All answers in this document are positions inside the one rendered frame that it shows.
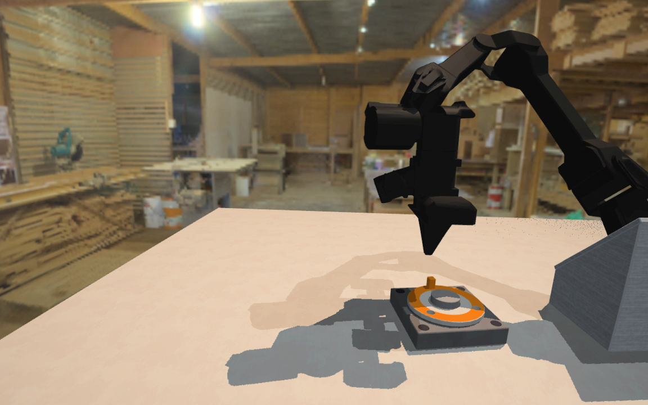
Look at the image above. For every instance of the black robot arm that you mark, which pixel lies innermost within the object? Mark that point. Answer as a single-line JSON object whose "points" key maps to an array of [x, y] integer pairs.
{"points": [[593, 169]]}

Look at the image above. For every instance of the orange round plate with tab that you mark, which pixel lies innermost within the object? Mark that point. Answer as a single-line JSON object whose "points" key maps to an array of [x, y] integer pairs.
{"points": [[471, 310]]}

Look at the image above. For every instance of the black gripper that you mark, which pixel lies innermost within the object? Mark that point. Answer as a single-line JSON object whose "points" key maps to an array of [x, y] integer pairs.
{"points": [[441, 206]]}

